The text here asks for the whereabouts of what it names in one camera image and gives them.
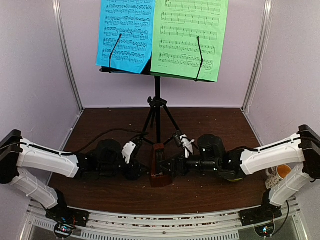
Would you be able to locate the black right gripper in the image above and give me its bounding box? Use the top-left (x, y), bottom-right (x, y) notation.
top-left (157, 150), bottom-right (220, 179)

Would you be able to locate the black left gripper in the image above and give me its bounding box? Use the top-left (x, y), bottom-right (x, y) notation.
top-left (98, 156), bottom-right (150, 181)

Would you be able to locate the wooden metronome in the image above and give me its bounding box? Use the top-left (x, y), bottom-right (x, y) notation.
top-left (149, 143), bottom-right (173, 188)

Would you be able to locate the black music stand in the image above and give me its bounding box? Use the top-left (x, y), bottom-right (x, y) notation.
top-left (100, 33), bottom-right (204, 145)

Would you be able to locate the green sheet music page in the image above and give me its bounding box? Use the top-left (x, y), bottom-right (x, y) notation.
top-left (150, 0), bottom-right (229, 83)

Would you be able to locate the blue sheet music page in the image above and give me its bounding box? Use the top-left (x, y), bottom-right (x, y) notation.
top-left (96, 0), bottom-right (155, 74)

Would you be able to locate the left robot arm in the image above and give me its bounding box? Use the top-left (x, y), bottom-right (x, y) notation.
top-left (0, 129), bottom-right (142, 222)

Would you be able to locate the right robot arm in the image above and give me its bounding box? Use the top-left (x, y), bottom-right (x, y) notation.
top-left (156, 125), bottom-right (320, 221)

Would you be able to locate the lime green bowl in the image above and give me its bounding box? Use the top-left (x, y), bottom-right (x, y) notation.
top-left (225, 177), bottom-right (244, 183)

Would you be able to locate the white patterned mug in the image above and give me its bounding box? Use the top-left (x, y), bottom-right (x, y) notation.
top-left (265, 164), bottom-right (292, 190)

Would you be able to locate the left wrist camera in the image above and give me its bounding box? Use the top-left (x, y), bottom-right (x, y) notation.
top-left (121, 141), bottom-right (136, 165)

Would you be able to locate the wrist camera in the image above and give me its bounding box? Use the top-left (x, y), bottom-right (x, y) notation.
top-left (173, 130), bottom-right (195, 158)
top-left (121, 141), bottom-right (136, 165)

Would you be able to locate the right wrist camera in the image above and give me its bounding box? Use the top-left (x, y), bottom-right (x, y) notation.
top-left (173, 130), bottom-right (195, 158)

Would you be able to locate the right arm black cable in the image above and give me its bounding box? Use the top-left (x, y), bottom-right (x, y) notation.
top-left (239, 134), bottom-right (320, 181)

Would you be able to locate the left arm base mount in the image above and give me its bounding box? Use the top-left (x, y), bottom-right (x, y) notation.
top-left (44, 191), bottom-right (90, 237)

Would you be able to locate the front aluminium rail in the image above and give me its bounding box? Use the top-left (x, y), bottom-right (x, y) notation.
top-left (24, 197), bottom-right (308, 240)

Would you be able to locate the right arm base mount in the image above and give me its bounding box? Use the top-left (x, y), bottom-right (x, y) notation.
top-left (239, 199), bottom-right (282, 238)

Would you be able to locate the left aluminium frame post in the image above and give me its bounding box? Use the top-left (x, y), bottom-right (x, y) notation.
top-left (52, 0), bottom-right (84, 113)

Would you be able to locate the aluminium frame post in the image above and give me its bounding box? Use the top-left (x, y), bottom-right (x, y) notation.
top-left (242, 0), bottom-right (274, 115)
top-left (52, 0), bottom-right (84, 113)

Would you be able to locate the right aluminium frame post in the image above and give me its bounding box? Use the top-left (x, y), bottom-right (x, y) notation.
top-left (242, 0), bottom-right (274, 115)

